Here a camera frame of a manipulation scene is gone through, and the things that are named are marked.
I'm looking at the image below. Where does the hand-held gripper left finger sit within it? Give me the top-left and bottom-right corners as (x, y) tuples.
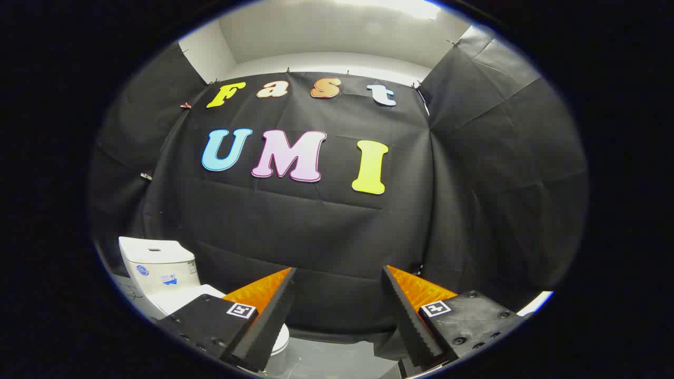
(158, 267), (298, 373)

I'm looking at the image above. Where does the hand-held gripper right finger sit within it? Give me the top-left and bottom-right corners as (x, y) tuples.
(381, 265), (530, 370)

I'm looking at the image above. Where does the white toilet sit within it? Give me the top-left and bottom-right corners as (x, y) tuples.
(118, 236), (289, 376)

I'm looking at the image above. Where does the black backdrop cloth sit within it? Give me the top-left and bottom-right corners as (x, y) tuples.
(88, 24), (589, 360)

